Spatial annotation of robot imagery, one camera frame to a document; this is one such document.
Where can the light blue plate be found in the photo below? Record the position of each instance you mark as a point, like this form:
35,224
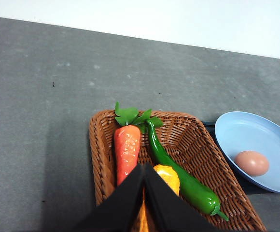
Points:
237,132

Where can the brown wicker basket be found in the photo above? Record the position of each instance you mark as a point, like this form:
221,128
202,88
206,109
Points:
188,143

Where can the yellow plastic corn cob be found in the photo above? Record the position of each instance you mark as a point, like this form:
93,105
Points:
171,177

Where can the green plastic chili pepper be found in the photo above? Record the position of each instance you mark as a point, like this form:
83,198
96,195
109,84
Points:
191,190

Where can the brown egg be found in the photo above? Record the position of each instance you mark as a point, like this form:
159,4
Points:
252,163

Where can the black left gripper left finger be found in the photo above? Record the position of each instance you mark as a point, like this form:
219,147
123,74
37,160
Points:
118,209

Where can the orange plastic carrot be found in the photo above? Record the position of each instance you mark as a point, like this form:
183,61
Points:
128,126

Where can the dark green tray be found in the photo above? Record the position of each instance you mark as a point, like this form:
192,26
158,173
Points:
249,185

